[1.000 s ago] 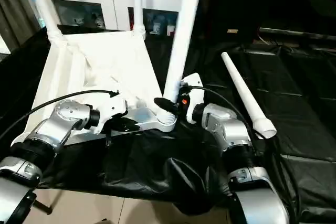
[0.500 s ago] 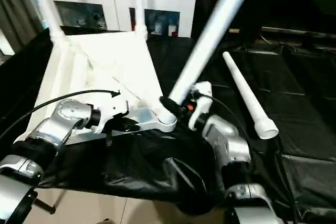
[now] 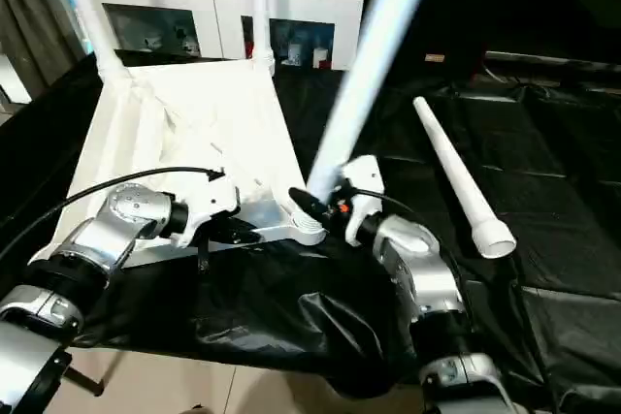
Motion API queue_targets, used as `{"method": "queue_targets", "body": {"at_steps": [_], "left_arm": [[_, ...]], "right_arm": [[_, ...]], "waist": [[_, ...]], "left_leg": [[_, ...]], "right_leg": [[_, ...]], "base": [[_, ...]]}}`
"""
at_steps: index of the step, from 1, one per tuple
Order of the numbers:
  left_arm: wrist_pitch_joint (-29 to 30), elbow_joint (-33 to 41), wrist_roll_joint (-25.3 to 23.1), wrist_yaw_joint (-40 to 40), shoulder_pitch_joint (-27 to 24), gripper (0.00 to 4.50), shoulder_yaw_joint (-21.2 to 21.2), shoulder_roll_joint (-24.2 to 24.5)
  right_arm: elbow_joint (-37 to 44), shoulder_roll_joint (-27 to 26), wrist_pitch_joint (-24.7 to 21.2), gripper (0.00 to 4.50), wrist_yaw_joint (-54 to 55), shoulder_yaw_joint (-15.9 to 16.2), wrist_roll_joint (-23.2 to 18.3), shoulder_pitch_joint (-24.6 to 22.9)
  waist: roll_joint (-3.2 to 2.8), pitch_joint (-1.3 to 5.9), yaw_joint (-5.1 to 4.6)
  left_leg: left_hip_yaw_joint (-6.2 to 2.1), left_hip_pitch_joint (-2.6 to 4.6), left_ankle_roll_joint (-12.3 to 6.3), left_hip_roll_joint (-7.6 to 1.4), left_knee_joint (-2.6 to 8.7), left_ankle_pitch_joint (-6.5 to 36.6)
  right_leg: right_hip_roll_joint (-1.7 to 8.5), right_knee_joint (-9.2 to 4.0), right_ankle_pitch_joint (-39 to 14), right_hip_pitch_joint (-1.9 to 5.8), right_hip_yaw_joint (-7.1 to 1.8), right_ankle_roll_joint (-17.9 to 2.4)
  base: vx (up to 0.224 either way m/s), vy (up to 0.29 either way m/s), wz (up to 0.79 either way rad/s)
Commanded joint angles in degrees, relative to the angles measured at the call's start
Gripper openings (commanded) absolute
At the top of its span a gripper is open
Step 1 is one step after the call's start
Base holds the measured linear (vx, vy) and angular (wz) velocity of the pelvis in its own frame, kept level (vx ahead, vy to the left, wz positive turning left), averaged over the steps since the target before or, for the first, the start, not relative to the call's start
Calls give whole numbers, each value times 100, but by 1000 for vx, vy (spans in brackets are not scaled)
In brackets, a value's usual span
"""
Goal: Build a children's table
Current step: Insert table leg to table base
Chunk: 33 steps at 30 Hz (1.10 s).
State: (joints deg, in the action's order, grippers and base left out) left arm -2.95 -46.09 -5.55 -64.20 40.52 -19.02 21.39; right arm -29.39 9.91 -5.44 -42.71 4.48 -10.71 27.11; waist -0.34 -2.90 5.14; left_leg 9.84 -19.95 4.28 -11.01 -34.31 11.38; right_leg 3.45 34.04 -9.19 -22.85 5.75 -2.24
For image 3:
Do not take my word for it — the white plastic table leg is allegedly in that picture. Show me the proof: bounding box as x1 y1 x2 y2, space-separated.
289 0 446 237
411 96 518 261
54 0 133 84
248 0 278 78

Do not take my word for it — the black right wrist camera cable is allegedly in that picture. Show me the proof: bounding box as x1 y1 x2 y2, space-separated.
350 187 560 414

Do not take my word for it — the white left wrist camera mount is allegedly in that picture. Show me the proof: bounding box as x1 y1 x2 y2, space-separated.
168 168 243 249

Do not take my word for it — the grey curtain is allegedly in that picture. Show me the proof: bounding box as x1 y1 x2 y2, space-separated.
0 0 84 101

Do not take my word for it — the white plastic table top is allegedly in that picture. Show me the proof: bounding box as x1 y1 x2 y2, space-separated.
27 56 328 271

